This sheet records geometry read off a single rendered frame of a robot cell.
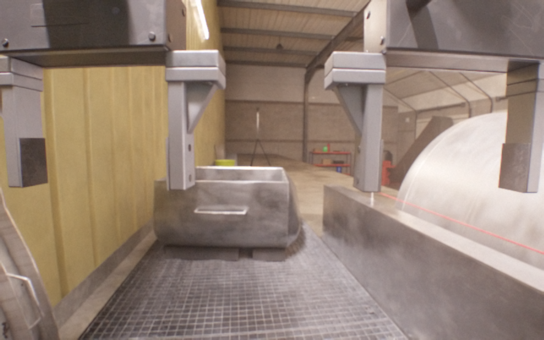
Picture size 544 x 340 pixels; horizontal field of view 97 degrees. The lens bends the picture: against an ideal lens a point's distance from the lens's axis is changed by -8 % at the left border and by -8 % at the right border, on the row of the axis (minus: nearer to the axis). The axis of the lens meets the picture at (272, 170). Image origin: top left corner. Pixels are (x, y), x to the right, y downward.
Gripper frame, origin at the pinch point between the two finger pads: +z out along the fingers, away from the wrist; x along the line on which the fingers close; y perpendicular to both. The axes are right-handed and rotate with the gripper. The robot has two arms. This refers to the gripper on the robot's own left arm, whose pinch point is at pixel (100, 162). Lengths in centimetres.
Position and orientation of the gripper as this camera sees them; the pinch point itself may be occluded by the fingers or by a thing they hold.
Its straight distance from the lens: 25.0
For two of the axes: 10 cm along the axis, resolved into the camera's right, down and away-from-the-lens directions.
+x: -10.0, -0.1, 0.0
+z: -0.1, 9.9, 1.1
